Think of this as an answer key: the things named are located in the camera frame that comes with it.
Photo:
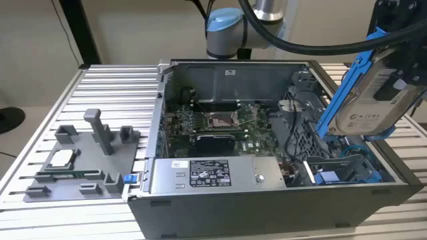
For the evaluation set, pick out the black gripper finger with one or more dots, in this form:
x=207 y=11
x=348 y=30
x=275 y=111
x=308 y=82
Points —
x=415 y=65

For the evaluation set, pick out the hard disk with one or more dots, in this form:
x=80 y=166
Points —
x=360 y=117

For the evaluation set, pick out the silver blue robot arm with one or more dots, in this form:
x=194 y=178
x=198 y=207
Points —
x=230 y=30

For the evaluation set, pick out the disk bay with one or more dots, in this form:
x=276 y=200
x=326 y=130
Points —
x=354 y=167

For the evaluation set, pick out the black RAM slot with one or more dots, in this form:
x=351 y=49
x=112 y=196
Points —
x=215 y=103
x=216 y=130

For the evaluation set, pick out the grey metal drive cage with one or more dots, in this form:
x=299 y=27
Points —
x=294 y=130

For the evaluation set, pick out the green motherboard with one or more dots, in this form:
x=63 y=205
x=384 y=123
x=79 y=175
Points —
x=256 y=140

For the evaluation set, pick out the CPU socket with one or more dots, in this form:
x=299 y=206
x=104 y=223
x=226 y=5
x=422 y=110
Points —
x=220 y=121

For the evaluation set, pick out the black open PC case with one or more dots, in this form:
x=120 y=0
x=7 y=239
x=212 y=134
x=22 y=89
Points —
x=234 y=215

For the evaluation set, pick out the grey power supply box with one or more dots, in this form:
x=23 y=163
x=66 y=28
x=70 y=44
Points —
x=167 y=175

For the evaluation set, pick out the blue case latch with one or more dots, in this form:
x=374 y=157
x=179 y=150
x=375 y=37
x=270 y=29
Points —
x=130 y=179

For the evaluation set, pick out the grey parts rack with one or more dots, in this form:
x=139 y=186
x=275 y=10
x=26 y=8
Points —
x=83 y=150

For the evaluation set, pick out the green RAM stick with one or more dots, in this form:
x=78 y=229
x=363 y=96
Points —
x=75 y=173

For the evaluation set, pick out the silver CPU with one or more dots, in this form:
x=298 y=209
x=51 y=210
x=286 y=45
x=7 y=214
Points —
x=63 y=158

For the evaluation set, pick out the black round stand base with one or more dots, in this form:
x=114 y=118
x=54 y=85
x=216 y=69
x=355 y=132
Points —
x=9 y=120

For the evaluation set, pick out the blue drive bracket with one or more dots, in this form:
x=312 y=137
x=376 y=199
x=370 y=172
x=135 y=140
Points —
x=328 y=178

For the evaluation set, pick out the black upright post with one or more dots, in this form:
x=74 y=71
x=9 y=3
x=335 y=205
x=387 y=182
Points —
x=82 y=32

